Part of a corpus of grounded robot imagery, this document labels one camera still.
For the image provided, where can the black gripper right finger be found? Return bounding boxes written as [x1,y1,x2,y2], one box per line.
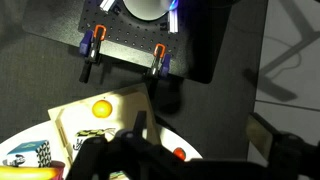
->
[246,113,281,160]

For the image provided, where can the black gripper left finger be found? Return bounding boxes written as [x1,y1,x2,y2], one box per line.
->
[133,111,147,137]

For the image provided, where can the silver robot base disc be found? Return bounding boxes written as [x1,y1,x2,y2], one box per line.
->
[123,0,174,21]

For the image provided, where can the pink magenta block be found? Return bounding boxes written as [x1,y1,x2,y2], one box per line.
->
[51,161,65,180]

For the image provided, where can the light wooden tray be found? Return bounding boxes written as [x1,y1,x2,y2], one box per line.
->
[48,83,161,168]

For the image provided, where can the orange ball in tray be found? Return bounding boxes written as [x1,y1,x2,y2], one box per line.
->
[92,100,113,118]

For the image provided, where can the red tomato toy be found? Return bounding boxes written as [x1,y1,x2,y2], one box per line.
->
[173,147,186,160]

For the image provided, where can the right orange black clamp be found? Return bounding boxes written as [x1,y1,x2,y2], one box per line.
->
[145,43,171,78]

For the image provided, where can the orange black clamp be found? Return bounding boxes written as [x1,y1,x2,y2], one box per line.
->
[79,24,107,83]
[145,43,171,78]

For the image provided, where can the left orange black clamp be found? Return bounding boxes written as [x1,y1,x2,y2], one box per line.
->
[79,24,107,83]

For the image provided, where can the black white patterned cube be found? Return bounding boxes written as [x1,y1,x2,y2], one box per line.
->
[3,140,52,167]

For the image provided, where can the yellow banana toy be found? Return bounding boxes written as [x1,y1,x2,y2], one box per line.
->
[0,166,59,180]

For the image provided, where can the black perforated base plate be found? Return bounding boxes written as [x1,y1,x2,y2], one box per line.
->
[78,0,230,83]

